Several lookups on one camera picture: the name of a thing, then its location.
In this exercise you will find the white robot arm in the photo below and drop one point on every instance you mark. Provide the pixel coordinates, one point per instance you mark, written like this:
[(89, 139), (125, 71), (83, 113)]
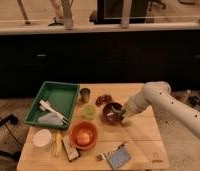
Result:
[(158, 94)]

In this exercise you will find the white plastic fork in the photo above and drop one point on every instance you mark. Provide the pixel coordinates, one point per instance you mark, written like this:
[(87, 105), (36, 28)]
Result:
[(46, 106)]

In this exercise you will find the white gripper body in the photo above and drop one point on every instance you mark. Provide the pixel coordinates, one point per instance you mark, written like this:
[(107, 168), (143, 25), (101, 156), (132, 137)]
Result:
[(130, 108)]

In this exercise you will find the black chair base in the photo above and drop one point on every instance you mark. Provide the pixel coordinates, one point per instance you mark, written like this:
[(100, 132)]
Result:
[(6, 134)]

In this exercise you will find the green plastic tray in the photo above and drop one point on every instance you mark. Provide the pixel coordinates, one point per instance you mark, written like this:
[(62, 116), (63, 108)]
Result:
[(61, 96)]

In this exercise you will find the metal fork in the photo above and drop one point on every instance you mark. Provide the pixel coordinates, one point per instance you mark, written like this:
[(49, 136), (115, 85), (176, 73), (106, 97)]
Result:
[(103, 156)]

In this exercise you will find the purple bowl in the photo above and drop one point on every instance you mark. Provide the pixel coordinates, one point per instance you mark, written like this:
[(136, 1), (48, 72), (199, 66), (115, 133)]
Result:
[(108, 116)]

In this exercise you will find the metal cup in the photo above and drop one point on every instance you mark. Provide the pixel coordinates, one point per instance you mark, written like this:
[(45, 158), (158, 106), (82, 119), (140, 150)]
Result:
[(85, 95)]

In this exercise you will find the orange fruit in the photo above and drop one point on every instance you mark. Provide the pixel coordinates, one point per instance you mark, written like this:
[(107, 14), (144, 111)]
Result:
[(83, 139)]

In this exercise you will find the blue sponge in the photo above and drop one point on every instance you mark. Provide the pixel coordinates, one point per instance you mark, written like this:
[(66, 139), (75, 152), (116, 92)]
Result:
[(118, 158)]

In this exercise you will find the green plastic cup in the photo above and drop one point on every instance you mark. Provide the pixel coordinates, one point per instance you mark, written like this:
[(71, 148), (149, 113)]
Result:
[(88, 112)]

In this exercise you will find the orange bowl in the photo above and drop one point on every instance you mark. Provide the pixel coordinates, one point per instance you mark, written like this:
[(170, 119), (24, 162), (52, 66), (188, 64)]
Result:
[(80, 127)]

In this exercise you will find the clear plastic bag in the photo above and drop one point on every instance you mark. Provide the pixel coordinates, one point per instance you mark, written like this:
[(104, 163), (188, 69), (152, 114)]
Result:
[(50, 118)]

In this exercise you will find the brown grape bunch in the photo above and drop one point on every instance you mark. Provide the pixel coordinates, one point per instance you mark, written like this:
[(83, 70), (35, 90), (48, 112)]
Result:
[(104, 99)]

